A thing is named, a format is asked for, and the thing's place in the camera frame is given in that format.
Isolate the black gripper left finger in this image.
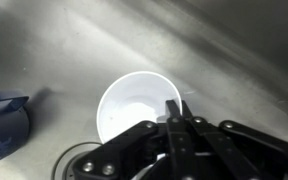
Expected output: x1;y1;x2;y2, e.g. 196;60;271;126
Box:
72;99;198;180

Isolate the sink drain ring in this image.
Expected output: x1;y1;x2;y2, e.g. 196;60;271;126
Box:
52;141;106;180

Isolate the stainless steel sink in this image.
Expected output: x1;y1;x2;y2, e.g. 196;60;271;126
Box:
0;0;288;180

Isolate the white plastic cup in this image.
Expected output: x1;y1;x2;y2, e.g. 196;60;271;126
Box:
96;70;184;145

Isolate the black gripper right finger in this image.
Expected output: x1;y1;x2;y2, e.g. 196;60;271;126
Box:
180;99;288;180

